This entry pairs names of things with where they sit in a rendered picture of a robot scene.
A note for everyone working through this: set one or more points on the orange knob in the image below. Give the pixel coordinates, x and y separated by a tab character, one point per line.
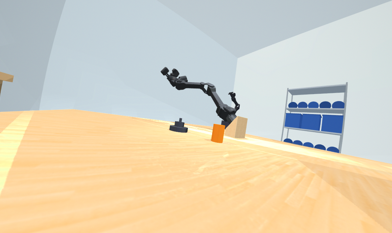
217	133

